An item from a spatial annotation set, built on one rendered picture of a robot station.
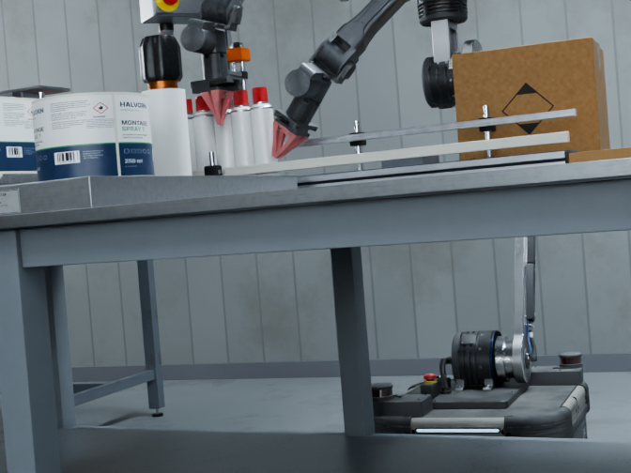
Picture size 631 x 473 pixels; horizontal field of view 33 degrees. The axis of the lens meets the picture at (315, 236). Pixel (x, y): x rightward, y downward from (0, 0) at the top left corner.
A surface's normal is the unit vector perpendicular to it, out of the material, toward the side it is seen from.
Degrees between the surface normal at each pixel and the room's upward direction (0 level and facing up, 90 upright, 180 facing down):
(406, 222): 90
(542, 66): 90
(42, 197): 90
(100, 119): 90
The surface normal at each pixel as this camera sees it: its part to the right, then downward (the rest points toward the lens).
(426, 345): -0.36, 0.04
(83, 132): 0.04, 0.02
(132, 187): 0.89, -0.06
